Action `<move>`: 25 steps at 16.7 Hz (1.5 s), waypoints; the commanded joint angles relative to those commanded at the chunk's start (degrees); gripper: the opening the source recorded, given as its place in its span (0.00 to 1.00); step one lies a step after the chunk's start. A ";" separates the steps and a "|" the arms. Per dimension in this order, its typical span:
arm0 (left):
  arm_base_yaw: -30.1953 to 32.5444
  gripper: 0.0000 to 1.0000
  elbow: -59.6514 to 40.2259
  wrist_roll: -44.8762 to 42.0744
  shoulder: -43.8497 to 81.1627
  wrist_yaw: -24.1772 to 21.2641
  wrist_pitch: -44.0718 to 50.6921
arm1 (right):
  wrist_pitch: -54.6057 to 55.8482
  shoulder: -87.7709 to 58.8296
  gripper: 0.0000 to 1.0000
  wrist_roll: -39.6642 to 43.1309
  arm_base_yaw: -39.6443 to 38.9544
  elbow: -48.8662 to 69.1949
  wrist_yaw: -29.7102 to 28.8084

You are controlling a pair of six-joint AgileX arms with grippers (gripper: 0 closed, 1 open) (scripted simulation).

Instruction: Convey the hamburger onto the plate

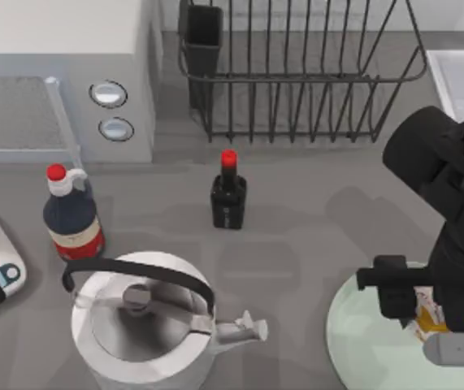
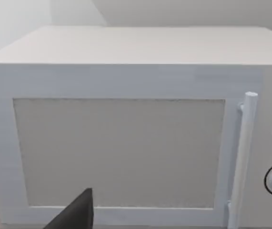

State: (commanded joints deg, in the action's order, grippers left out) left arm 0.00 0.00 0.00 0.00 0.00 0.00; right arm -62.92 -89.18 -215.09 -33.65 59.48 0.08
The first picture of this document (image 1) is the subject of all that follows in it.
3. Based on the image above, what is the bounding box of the pale microwave oven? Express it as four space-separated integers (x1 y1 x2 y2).
0 0 156 166

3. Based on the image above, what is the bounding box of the white sink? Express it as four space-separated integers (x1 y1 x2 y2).
425 49 464 123

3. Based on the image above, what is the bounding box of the pale grey microwave door handle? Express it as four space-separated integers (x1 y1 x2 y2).
43 76 85 171

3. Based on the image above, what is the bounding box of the pale grey rounded box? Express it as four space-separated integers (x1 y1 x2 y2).
423 331 464 367

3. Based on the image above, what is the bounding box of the round silver microwave knob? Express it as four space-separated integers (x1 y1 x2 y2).
88 80 129 110
98 116 136 143

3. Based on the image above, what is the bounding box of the dark grey utensil holder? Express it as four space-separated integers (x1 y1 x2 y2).
178 0 225 111

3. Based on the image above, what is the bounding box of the pale green round plate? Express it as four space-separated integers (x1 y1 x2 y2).
325 262 464 390

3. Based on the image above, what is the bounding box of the dark wire dish rack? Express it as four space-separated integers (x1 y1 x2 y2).
177 0 428 145

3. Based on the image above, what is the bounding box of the white kitchen scale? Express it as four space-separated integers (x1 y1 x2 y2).
0 200 28 319

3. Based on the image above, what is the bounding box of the microwave door with mesh window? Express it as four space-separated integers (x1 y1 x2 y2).
0 75 79 163

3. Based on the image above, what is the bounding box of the small black bottle red cap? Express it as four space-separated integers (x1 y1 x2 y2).
210 149 249 231

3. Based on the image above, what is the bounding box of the dark bottle with white handle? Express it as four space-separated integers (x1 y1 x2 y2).
42 162 107 262

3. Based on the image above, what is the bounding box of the silver kettle with black handle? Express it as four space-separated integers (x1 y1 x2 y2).
61 250 270 390

